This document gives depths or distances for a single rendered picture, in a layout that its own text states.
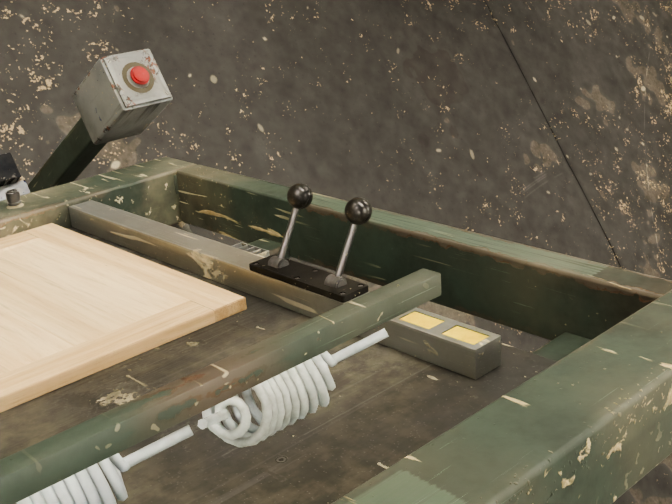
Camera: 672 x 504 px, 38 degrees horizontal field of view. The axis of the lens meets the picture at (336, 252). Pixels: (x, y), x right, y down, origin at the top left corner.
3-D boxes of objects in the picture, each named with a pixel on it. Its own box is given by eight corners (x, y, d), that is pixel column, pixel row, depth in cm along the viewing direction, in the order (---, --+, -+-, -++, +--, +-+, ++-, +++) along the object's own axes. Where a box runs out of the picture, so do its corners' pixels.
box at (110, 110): (118, 87, 211) (150, 46, 197) (140, 135, 210) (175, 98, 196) (69, 97, 203) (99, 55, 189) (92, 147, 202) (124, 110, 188)
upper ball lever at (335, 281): (332, 290, 134) (361, 198, 134) (352, 297, 132) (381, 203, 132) (314, 285, 132) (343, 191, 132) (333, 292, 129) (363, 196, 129)
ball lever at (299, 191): (276, 271, 143) (303, 185, 143) (293, 277, 140) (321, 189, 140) (258, 266, 140) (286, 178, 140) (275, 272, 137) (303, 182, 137)
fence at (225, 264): (95, 219, 183) (91, 199, 181) (501, 365, 117) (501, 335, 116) (71, 227, 180) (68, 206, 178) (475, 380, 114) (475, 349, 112)
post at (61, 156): (12, 223, 267) (111, 101, 209) (21, 242, 266) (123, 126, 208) (-9, 229, 263) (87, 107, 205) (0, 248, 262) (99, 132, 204)
